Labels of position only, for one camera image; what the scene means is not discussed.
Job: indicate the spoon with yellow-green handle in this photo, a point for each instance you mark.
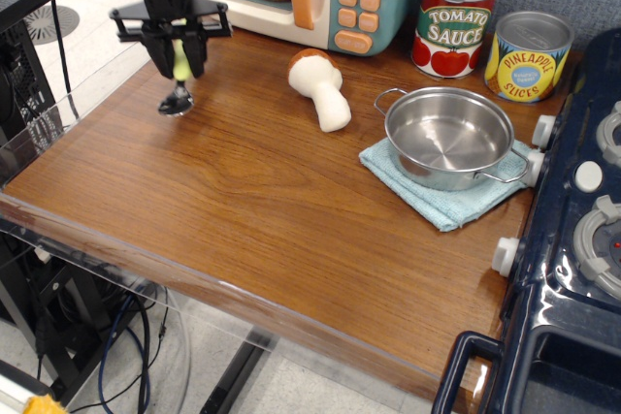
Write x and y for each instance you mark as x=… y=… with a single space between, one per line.
x=179 y=102

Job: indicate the round floor vent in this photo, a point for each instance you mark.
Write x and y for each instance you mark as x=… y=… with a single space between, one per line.
x=46 y=23

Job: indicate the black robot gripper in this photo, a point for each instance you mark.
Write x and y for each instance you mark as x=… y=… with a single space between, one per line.
x=156 y=23

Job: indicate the light blue folded cloth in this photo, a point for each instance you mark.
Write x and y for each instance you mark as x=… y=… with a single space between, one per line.
x=446 y=210

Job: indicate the tomato sauce can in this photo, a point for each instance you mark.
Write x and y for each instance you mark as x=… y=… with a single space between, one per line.
x=449 y=35

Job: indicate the stainless steel pot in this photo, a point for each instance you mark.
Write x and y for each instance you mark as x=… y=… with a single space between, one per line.
x=449 y=139

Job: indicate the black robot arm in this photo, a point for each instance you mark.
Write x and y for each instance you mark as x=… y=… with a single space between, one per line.
x=174 y=32

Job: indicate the black table leg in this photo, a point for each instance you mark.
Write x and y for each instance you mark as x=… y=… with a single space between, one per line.
x=233 y=379

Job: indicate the pineapple slices can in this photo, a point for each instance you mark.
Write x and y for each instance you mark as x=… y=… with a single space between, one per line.
x=528 y=54

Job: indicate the dark blue toy stove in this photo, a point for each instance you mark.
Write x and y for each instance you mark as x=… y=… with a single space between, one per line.
x=559 y=348

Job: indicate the plush mushroom toy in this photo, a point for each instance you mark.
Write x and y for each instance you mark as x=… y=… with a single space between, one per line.
x=315 y=75

